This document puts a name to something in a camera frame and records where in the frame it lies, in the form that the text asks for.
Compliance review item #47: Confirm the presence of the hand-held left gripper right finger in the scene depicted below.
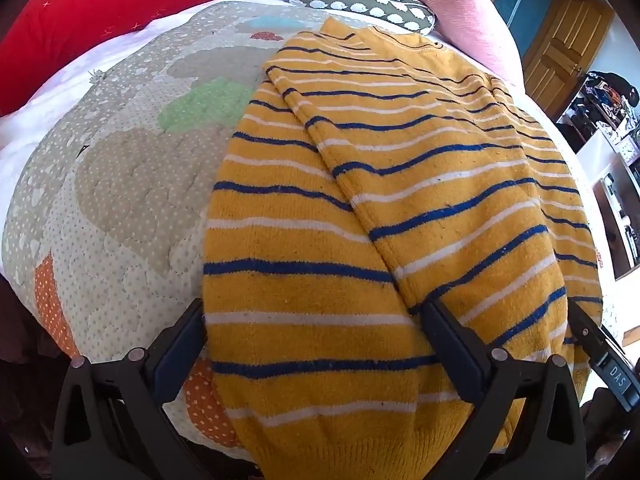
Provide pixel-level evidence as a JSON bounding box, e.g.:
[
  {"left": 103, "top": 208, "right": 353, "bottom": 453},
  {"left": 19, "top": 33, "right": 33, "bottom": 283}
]
[{"left": 420, "top": 300, "right": 588, "bottom": 480}]

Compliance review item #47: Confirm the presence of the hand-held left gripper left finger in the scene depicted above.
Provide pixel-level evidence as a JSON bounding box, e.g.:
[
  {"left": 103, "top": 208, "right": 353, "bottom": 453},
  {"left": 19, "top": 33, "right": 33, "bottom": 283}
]
[{"left": 52, "top": 297, "right": 208, "bottom": 480}]

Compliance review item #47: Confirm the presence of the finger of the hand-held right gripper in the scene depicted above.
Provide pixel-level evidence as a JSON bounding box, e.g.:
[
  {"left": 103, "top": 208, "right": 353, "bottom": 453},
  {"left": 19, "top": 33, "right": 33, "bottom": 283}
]
[{"left": 567, "top": 302, "right": 610, "bottom": 361}]

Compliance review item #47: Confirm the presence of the yellow striped knit sweater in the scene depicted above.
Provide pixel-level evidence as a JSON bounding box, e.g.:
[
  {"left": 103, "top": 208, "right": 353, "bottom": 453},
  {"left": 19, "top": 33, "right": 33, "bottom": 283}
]
[{"left": 202, "top": 17, "right": 606, "bottom": 480}]

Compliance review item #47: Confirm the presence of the white cluttered shelf unit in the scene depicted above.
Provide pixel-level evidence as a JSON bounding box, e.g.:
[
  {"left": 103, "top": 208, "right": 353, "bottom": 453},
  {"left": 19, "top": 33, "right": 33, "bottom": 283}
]
[{"left": 555, "top": 70, "right": 640, "bottom": 281}]

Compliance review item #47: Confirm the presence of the quilted patchwork blanket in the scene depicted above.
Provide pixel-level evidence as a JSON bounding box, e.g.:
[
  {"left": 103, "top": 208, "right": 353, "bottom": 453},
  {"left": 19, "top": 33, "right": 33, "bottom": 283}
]
[{"left": 0, "top": 0, "right": 441, "bottom": 461}]

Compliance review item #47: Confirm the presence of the white bed sheet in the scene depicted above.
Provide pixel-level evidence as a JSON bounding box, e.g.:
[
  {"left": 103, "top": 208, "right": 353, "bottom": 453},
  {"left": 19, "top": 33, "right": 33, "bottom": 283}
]
[{"left": 0, "top": 0, "right": 601, "bottom": 286}]

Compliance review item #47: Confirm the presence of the wooden door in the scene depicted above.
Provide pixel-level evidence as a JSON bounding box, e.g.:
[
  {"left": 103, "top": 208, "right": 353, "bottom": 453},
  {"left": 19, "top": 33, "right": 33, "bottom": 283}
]
[{"left": 520, "top": 0, "right": 616, "bottom": 121}]

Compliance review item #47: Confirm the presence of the red embroidered pillow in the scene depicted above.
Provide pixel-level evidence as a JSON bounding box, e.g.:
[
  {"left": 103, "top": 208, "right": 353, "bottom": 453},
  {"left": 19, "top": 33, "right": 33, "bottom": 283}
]
[{"left": 0, "top": 0, "right": 321, "bottom": 118}]

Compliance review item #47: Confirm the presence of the olive patterned bolster pillow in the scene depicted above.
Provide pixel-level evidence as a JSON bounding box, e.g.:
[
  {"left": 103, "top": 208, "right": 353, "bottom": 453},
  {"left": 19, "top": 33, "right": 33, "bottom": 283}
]
[{"left": 280, "top": 0, "right": 438, "bottom": 36}]

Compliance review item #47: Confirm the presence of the pink corduroy pillow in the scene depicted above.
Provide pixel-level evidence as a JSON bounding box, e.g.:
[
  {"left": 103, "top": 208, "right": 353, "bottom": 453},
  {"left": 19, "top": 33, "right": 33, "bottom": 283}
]
[{"left": 391, "top": 0, "right": 525, "bottom": 86}]

